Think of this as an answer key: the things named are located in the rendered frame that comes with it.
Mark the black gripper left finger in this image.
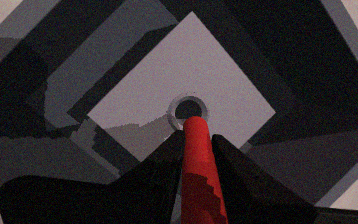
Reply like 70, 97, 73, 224
0, 130, 186, 224

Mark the grey square plate with hole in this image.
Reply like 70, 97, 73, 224
87, 11, 276, 162

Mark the red peg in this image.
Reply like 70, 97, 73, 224
181, 116, 228, 224

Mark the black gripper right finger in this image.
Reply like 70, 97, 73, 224
211, 134, 358, 224

